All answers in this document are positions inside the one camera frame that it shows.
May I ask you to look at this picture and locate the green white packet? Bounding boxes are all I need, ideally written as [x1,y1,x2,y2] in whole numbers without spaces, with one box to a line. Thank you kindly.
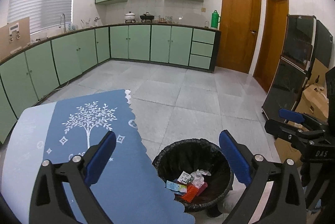
[177,171,191,184]

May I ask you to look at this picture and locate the brown cardboard carton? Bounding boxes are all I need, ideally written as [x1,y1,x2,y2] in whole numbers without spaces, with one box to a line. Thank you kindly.
[275,58,330,162]

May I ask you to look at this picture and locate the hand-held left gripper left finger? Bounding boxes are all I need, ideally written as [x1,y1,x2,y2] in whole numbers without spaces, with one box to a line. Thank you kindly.
[29,131,117,224]

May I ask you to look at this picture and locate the green thermos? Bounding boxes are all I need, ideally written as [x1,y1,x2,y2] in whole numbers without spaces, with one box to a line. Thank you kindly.
[211,10,221,29]

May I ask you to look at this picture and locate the brown wooden door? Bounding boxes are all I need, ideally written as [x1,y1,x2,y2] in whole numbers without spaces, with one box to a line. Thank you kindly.
[216,0,262,74]
[253,0,290,94]

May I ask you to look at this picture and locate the cluster of glass jars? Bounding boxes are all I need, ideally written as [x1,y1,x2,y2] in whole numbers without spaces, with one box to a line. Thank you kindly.
[154,15,180,24]

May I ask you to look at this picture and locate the black lined trash bin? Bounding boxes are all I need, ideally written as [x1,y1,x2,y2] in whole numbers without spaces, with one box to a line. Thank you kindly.
[152,138,234,212]

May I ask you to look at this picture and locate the curled orange foam net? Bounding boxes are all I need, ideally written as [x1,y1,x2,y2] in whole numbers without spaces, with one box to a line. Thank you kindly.
[182,185,198,202]

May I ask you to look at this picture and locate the blue tree print table mat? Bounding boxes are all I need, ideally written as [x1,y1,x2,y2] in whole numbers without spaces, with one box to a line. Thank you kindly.
[43,89,195,224]

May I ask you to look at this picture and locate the light blue packet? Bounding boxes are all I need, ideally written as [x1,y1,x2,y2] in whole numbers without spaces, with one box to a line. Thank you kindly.
[166,180,187,193]

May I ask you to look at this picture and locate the white pot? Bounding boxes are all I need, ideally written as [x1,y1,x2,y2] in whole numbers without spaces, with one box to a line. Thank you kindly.
[124,11,137,23]

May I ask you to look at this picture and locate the light blue tablecloth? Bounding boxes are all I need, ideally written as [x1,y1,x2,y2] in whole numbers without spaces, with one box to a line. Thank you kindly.
[0,102,57,224]

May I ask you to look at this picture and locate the green base cabinets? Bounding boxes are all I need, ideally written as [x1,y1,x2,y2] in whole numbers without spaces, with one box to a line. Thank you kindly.
[0,24,222,145]

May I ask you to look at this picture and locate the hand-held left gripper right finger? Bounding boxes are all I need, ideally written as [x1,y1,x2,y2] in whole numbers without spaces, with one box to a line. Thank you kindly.
[218,130,307,224]

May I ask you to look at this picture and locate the black glass cabinet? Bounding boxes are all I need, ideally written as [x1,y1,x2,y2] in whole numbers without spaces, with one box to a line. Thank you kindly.
[262,14,334,122]

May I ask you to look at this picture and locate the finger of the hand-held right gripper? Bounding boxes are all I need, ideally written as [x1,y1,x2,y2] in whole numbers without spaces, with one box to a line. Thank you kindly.
[279,108,327,133]
[264,119,325,151]

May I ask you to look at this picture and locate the flat cardboard box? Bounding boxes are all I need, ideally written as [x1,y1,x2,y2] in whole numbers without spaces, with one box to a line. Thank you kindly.
[0,17,30,54]

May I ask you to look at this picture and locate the black wok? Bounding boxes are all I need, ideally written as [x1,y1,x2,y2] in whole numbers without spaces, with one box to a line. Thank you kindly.
[139,12,153,23]

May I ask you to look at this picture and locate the white tissue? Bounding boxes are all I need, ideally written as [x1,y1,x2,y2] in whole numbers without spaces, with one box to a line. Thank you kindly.
[190,169,211,186]

